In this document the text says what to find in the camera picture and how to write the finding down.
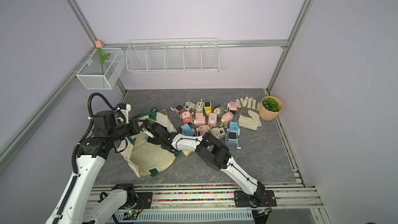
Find cream tote bag green handles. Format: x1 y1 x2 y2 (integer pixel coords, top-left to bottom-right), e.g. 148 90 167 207
116 110 179 177

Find yellow pencil sharpener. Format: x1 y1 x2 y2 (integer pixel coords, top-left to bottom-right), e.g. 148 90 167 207
204 101 212 116
181 150 192 156

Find beige pencil sharpener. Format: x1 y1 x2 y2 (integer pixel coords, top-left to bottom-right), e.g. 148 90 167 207
210 127 226 140
184 101 196 112

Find olive green pencil sharpener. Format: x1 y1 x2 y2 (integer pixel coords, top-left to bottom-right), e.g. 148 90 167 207
213 104 226 119

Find round pink pencil sharpener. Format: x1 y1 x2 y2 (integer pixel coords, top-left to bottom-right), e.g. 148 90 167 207
220 112 234 126

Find pale blue pencil sharpener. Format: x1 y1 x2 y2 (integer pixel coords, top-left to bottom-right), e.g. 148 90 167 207
224 131 241 149

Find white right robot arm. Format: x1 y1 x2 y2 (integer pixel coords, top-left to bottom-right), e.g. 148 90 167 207
142 120 265 204

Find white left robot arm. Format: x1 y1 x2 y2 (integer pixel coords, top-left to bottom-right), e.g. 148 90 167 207
46 119 145 224

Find cream work gloves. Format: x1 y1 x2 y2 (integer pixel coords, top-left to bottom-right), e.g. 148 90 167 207
236 96 262 131

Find pink artificial tulip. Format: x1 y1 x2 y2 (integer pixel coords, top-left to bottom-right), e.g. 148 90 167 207
95 40 110 75

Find potted green plant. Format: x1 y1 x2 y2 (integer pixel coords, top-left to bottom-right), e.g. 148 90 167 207
259 96 284 121

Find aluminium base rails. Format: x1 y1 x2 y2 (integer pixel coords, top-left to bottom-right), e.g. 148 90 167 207
85 183 330 224

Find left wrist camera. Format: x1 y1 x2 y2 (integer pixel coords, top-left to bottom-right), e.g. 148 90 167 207
92 111 117 138

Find small white wire basket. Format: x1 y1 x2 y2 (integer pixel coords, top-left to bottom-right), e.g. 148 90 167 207
76 48 126 90

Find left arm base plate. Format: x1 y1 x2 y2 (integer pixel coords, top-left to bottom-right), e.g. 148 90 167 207
119 192 153 210

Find long white wire basket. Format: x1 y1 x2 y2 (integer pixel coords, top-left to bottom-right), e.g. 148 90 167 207
126 38 220 73

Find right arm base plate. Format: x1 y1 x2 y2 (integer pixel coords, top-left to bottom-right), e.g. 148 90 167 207
234 190 277 208

